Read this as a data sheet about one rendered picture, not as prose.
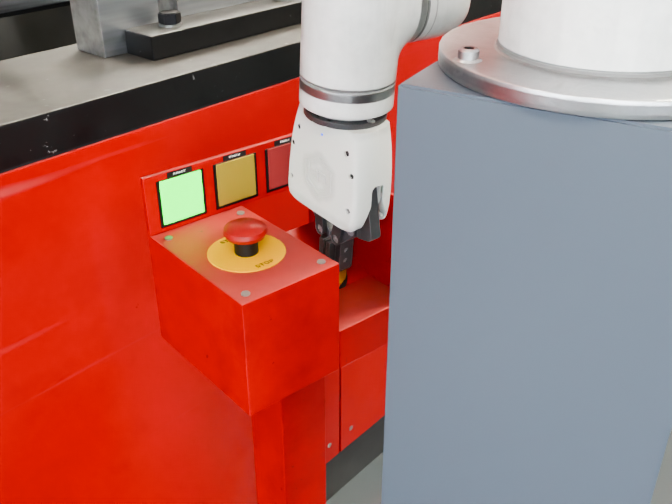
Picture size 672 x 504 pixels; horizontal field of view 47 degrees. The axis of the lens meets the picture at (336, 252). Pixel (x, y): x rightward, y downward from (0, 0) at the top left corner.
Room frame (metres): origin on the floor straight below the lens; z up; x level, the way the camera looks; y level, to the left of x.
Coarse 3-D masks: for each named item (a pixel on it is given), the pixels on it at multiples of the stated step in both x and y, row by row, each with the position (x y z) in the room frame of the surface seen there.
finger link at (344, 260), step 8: (344, 232) 0.65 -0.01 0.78; (352, 232) 0.64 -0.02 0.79; (328, 240) 0.66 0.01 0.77; (344, 240) 0.65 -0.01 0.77; (352, 240) 0.67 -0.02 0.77; (328, 248) 0.66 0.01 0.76; (336, 248) 0.66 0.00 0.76; (344, 248) 0.66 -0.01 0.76; (352, 248) 0.68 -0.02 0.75; (328, 256) 0.66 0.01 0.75; (336, 256) 0.66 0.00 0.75; (344, 256) 0.66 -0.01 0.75; (352, 256) 0.68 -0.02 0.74; (344, 264) 0.66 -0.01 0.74
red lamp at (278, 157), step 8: (288, 144) 0.75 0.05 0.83; (272, 152) 0.74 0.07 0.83; (280, 152) 0.75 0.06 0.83; (288, 152) 0.75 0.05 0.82; (272, 160) 0.74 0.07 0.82; (280, 160) 0.75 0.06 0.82; (288, 160) 0.75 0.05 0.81; (272, 168) 0.74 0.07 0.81; (280, 168) 0.75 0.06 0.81; (288, 168) 0.75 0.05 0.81; (272, 176) 0.74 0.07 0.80; (280, 176) 0.75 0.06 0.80; (288, 176) 0.75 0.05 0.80; (272, 184) 0.74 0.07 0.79; (280, 184) 0.75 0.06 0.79
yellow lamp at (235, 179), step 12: (252, 156) 0.72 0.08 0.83; (216, 168) 0.70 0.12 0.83; (228, 168) 0.71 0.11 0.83; (240, 168) 0.71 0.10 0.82; (252, 168) 0.72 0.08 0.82; (228, 180) 0.70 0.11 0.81; (240, 180) 0.71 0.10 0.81; (252, 180) 0.72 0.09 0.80; (228, 192) 0.70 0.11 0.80; (240, 192) 0.71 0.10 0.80; (252, 192) 0.72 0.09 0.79
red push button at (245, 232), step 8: (232, 224) 0.62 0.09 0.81; (240, 224) 0.62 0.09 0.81; (248, 224) 0.62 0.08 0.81; (256, 224) 0.62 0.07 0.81; (264, 224) 0.62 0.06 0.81; (224, 232) 0.61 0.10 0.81; (232, 232) 0.61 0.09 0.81; (240, 232) 0.60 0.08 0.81; (248, 232) 0.60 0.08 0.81; (256, 232) 0.61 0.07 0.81; (264, 232) 0.61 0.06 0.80; (232, 240) 0.60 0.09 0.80; (240, 240) 0.60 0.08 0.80; (248, 240) 0.60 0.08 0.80; (256, 240) 0.60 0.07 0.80; (240, 248) 0.61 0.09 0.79; (248, 248) 0.61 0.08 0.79; (256, 248) 0.61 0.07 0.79; (240, 256) 0.61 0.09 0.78; (248, 256) 0.61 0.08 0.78
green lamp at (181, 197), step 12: (168, 180) 0.66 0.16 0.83; (180, 180) 0.67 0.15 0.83; (192, 180) 0.68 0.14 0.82; (168, 192) 0.66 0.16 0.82; (180, 192) 0.67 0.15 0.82; (192, 192) 0.68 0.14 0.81; (168, 204) 0.66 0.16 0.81; (180, 204) 0.67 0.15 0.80; (192, 204) 0.68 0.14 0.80; (168, 216) 0.66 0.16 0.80; (180, 216) 0.67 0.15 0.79
